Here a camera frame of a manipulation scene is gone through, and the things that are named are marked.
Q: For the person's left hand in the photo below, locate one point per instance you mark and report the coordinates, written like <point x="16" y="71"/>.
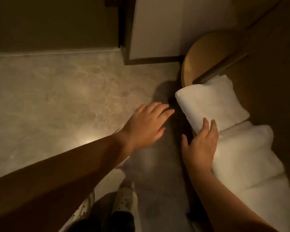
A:
<point x="145" y="128"/>

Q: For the dark metal shelf post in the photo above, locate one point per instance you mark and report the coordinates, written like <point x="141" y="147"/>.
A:
<point x="220" y="68"/>

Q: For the person's right forearm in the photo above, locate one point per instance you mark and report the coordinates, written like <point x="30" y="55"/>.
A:
<point x="222" y="210"/>

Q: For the rounded wooden shelf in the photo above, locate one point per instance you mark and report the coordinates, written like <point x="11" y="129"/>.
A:
<point x="207" y="53"/>

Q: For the small folded white towel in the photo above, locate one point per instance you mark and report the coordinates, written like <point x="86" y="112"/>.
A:
<point x="246" y="154"/>

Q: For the person's right hand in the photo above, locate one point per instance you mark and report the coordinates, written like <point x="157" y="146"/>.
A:
<point x="200" y="152"/>

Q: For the bronze glass door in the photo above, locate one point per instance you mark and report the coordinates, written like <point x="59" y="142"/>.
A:
<point x="50" y="21"/>

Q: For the white perforated shoe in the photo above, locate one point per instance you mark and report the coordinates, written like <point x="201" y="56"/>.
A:
<point x="85" y="206"/>
<point x="125" y="200"/>

